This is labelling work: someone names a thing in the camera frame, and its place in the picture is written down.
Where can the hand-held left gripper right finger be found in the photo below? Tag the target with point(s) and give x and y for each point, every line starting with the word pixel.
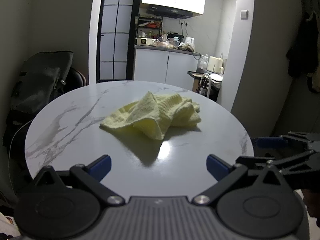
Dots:
pixel 217 167

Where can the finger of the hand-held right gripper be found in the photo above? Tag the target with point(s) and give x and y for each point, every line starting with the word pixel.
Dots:
pixel 252 160
pixel 271 142

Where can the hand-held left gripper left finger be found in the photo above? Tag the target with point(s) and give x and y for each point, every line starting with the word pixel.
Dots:
pixel 101 164

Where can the yellow waffle towel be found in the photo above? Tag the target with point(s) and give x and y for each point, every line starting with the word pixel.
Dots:
pixel 150 110

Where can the dark chair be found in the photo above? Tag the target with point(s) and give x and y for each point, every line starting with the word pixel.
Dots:
pixel 75 80

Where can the dark hanging clothes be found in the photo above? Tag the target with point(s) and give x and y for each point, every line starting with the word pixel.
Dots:
pixel 300 55

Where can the dark side cart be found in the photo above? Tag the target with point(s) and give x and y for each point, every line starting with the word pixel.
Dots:
pixel 197 76

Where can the cream round appliance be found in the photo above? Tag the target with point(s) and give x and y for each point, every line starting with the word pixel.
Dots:
pixel 215 64

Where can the clear plastic bottles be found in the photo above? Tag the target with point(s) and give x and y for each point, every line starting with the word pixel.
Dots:
pixel 203 63

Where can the black bag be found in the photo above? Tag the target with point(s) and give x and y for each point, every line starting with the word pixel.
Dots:
pixel 40 80

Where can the white kitchen base cabinet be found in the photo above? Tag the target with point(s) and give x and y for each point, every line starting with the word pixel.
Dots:
pixel 160 65

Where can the white electric kettle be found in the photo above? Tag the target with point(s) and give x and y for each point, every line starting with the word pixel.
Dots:
pixel 189 41

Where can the white countertop appliance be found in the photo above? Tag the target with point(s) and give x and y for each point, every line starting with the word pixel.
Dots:
pixel 145 41

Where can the black framed glass door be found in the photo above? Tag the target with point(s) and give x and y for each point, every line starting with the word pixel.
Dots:
pixel 115 30

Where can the black countertop appliance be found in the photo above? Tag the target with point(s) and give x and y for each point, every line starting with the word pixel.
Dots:
pixel 175 35

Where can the black kitchen shelf rack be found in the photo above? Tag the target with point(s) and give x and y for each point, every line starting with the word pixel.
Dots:
pixel 150 25

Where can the black range hood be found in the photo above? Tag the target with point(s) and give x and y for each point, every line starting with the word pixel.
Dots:
pixel 167 11

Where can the wall light switch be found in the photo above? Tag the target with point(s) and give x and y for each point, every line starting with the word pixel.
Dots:
pixel 244 14

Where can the wall socket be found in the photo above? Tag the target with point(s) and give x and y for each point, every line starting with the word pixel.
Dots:
pixel 183 23

